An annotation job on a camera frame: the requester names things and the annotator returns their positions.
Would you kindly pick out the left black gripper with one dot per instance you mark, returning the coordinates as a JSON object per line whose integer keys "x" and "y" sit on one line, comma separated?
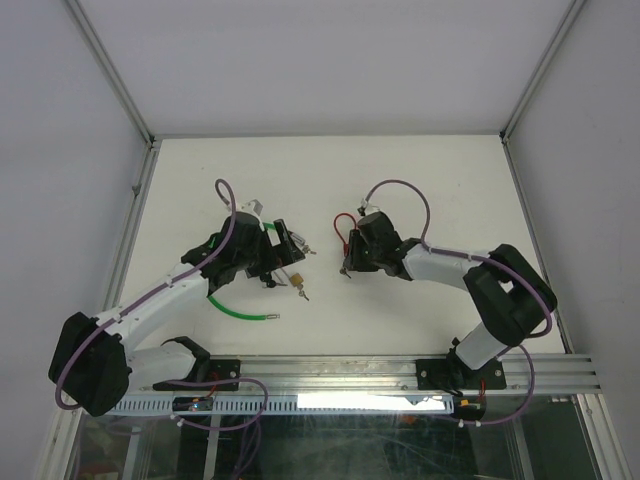
{"x": 278, "y": 255}

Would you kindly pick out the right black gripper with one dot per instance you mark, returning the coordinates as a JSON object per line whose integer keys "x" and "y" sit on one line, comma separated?
{"x": 353, "y": 260}

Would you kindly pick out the red cable seal tag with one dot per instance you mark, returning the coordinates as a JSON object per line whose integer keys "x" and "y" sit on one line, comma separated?
{"x": 343, "y": 223}

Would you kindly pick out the green cable bike lock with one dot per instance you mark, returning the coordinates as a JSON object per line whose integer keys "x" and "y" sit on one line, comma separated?
{"x": 257, "y": 317}

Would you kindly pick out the brass padlock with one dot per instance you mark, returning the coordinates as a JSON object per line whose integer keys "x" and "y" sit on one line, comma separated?
{"x": 294, "y": 279}

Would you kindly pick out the black-headed key pair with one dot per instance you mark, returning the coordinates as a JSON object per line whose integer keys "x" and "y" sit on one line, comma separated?
{"x": 270, "y": 282}

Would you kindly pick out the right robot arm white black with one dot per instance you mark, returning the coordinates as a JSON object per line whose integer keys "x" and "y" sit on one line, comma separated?
{"x": 513, "y": 302}

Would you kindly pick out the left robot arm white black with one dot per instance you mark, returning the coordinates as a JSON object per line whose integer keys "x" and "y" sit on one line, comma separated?
{"x": 98, "y": 359}

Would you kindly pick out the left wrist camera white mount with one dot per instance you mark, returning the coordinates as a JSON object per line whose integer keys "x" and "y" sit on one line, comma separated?
{"x": 252, "y": 207}

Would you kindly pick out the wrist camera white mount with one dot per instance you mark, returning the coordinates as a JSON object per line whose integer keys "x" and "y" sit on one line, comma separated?
{"x": 252, "y": 207}
{"x": 366, "y": 207}

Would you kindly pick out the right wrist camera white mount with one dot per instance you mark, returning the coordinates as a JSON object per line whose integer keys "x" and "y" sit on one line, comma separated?
{"x": 366, "y": 207}

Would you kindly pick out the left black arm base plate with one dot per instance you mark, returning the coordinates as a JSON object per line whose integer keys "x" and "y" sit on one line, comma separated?
{"x": 220, "y": 375}

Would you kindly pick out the grey slotted cable duct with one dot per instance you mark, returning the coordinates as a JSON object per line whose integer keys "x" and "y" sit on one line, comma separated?
{"x": 299, "y": 404}

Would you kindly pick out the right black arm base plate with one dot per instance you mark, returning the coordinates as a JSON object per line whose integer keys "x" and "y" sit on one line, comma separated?
{"x": 454, "y": 377}

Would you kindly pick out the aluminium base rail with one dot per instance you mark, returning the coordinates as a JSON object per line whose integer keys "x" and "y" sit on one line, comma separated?
{"x": 548, "y": 374}

